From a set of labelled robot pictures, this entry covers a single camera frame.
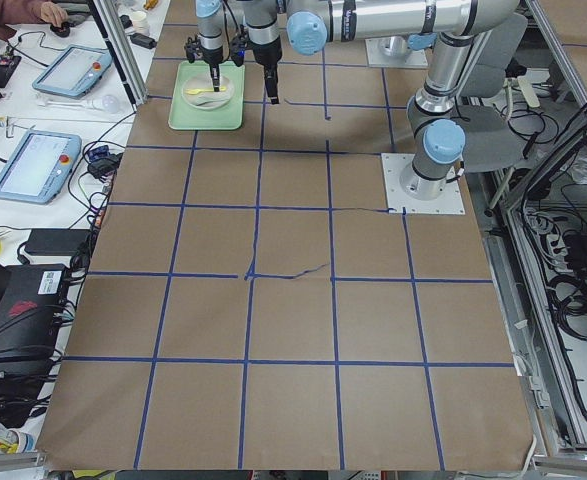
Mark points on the light green tray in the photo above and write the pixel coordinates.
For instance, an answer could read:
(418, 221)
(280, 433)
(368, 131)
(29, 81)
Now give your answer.
(185, 117)

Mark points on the pale green plastic spoon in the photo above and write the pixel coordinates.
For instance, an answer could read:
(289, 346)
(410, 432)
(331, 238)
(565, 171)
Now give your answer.
(210, 98)

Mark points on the blue teach pendant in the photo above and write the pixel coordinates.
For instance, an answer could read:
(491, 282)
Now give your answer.
(75, 72)
(38, 168)

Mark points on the grey office chair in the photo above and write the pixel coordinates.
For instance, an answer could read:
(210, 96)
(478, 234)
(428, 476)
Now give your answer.
(490, 144)

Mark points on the upper blue teach pendant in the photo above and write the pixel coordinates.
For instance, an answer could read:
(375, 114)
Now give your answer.
(75, 72)

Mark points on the yellow plastic fork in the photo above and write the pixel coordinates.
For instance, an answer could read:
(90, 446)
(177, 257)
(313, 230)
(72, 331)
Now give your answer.
(197, 91)

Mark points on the lower blue teach pendant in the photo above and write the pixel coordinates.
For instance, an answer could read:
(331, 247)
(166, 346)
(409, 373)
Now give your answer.
(38, 168)

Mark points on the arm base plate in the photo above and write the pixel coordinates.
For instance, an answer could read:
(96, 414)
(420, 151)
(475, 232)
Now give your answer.
(408, 193)
(402, 51)

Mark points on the white light bulb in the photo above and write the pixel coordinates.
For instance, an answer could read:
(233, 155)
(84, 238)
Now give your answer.
(108, 103)

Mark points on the beige round plate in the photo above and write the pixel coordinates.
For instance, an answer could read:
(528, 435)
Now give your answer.
(203, 81)

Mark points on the black small adapter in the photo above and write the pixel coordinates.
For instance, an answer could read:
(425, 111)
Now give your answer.
(143, 41)

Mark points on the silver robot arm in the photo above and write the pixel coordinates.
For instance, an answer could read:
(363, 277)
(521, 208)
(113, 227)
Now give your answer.
(210, 37)
(400, 30)

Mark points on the black power adapter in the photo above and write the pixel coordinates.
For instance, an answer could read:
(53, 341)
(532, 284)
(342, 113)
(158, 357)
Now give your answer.
(54, 242)

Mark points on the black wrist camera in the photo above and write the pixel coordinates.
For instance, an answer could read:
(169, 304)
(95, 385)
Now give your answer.
(238, 46)
(192, 49)

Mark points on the black computer box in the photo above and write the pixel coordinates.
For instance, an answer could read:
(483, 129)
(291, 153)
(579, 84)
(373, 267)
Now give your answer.
(30, 308)

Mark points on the white paper cup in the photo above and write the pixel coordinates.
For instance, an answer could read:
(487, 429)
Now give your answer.
(140, 23)

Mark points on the person hand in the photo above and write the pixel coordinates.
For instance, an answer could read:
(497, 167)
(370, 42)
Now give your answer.
(53, 14)

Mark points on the aluminium frame post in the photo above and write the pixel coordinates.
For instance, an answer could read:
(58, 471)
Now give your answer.
(110, 27)

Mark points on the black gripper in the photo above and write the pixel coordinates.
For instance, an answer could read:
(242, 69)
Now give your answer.
(267, 56)
(211, 57)

